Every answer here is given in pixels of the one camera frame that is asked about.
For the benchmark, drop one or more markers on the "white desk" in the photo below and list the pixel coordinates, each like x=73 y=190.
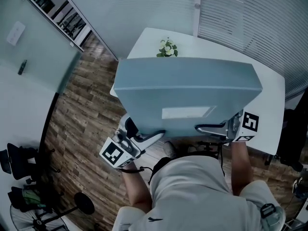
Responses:
x=269 y=93

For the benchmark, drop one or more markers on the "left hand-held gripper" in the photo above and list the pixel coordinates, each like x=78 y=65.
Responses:
x=111 y=153

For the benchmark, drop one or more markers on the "person's black shorts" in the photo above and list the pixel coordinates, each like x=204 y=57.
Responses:
x=160 y=166

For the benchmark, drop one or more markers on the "person's shoe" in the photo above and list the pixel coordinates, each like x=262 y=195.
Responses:
x=296 y=184
x=170 y=149
x=193 y=149

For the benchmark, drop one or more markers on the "white paper sign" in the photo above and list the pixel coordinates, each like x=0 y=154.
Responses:
x=15 y=32

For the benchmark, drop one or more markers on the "white flowering potted plant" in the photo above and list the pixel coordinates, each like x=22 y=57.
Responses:
x=167 y=48

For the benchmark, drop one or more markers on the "frosted glass door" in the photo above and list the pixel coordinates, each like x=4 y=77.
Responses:
x=41 y=44

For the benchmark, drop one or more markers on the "blue folder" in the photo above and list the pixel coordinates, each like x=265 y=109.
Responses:
x=185 y=90

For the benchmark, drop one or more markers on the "person's left shoe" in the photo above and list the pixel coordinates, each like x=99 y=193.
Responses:
x=170 y=149

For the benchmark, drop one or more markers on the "black office chair with armrests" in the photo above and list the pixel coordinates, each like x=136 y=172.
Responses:
x=293 y=138

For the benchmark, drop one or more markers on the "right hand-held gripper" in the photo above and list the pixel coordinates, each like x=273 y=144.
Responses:
x=250 y=124

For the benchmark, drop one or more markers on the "person's white shirt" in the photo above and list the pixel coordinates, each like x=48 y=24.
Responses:
x=192 y=196

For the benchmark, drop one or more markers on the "person's left forearm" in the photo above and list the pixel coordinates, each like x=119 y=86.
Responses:
x=137 y=191

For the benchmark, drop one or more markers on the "black metal chest rig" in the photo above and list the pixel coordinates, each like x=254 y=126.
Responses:
x=209 y=148

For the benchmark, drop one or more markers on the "black mesh office chair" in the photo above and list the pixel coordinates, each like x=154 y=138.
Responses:
x=18 y=160

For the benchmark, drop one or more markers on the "person's right forearm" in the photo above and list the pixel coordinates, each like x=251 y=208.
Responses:
x=240 y=170

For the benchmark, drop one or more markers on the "black standing fan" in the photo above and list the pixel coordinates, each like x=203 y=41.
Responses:
x=84 y=203

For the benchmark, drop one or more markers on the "person's right shoe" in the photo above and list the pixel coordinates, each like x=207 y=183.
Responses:
x=193 y=149

